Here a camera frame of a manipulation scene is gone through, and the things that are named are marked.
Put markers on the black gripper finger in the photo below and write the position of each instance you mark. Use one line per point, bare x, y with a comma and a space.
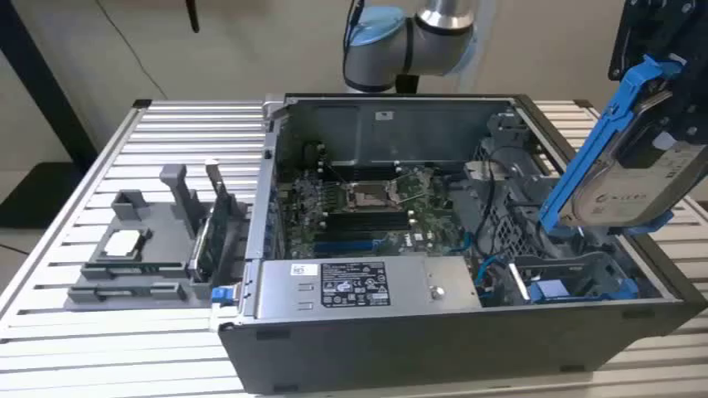
691, 108

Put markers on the hard disk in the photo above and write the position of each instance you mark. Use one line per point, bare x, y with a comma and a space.
626, 195

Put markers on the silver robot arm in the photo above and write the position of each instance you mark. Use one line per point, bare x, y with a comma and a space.
382, 49

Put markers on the grey metal disk bay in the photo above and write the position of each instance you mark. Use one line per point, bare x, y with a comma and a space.
508, 232

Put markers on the blue disk carrier in bay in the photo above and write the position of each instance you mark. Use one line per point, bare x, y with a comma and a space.
554, 290

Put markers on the black RAM slot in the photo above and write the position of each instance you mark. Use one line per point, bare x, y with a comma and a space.
366, 230
366, 225
366, 215
366, 220

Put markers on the black expansion slot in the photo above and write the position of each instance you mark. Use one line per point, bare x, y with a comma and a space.
348, 237

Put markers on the blue expansion slot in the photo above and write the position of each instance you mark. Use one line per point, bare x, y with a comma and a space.
343, 251
346, 245

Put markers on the white label sticker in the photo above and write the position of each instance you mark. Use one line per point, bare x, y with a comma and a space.
384, 115

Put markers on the green motherboard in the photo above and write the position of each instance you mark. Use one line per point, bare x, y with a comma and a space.
436, 232

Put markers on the CPU socket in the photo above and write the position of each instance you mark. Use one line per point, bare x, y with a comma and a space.
368, 197

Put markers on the silver power supply unit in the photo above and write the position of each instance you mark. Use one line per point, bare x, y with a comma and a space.
410, 290

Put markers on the black open PC case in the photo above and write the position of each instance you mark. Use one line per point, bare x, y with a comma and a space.
387, 352

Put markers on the graphics card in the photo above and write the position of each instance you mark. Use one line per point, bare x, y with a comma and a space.
219, 232

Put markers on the blue case latch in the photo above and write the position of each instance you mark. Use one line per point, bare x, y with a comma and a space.
222, 295

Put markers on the grey parts rack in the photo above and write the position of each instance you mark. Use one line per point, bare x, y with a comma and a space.
160, 248

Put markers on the silver CPU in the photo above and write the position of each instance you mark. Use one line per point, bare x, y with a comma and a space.
124, 244

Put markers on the black stand with base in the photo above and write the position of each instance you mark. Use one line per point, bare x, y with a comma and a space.
34, 62

